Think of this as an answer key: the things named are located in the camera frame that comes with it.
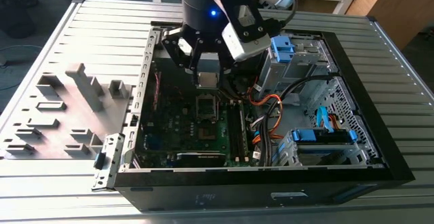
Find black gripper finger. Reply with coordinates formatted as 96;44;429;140
160;28;204;89
214;38;240;90

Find silver CPU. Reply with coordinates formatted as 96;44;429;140
196;71;220;90

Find metal socket cover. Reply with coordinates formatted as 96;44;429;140
195;93;219;120

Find CPU socket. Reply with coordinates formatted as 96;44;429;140
196;124;219;141

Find blue drive bay latch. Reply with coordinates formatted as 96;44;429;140
271;36;295;63

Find tall metal drive cage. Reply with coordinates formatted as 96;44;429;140
259;35;339;108

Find green motherboard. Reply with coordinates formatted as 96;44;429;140
133;63;255;169

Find black RAM slot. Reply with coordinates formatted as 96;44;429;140
227;101;242;162
236;101;251;162

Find blue disk carrier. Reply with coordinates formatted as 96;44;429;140
290;129;358;144

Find black graphics card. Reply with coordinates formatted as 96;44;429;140
167;151;227;168

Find metal expansion slot retainer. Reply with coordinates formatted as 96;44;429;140
91;133;125;192

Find grey parts rack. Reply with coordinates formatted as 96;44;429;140
0;62;136;160

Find black office chair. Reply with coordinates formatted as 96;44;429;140
0;0;40;40

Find black open PC case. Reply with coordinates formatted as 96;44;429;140
113;20;416;212

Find wooden cabinet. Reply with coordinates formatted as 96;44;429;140
344;0;434;51

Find low metal disk cage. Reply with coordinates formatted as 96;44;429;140
276;129;386;168

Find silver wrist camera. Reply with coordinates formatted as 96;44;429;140
222;4;272;62

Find pale flat ribbon cable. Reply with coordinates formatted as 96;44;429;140
208;0;235;24

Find thin red wire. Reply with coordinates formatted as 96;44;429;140
152;71;161;109

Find black camera cable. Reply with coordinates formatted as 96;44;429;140
263;0;298;36

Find thick black cable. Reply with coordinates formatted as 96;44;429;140
260;75;335;166

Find orange power wires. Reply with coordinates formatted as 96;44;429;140
248;93;284;145

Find blue flat data cable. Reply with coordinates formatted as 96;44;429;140
316;106;335;134

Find short orange red wires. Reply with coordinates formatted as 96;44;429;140
327;114;343;131

